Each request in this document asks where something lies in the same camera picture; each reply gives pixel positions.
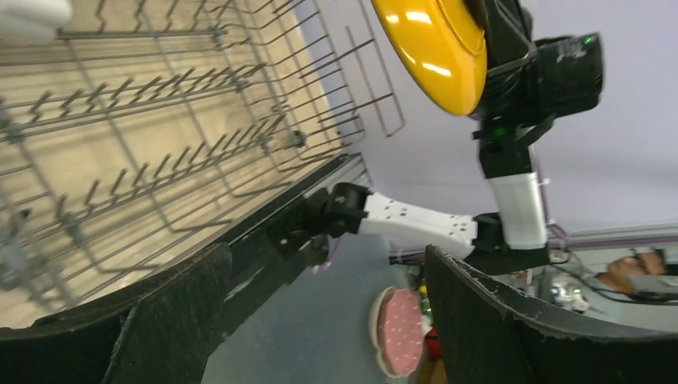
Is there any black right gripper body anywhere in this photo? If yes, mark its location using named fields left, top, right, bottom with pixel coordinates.
left=465, top=0, right=605, bottom=128

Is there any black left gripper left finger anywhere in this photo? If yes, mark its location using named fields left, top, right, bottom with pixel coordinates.
left=1, top=244, right=232, bottom=383

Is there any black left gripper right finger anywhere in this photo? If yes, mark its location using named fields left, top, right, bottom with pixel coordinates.
left=425, top=246, right=677, bottom=383

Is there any yellow patterned plate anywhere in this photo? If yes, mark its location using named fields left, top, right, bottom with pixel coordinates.
left=372, top=0, right=488, bottom=116

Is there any white scalloped bowl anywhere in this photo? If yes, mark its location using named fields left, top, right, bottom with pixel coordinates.
left=1, top=0, right=74, bottom=45

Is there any pink polka dot plate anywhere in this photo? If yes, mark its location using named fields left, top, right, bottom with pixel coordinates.
left=374, top=288, right=424, bottom=378

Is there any white plate under pink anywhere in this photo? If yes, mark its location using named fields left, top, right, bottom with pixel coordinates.
left=368, top=286, right=400, bottom=379

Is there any black table front rail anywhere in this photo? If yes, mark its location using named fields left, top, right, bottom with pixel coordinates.
left=199, top=154, right=365, bottom=350

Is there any grey wire dish rack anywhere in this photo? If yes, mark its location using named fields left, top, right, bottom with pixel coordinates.
left=1, top=1, right=404, bottom=328

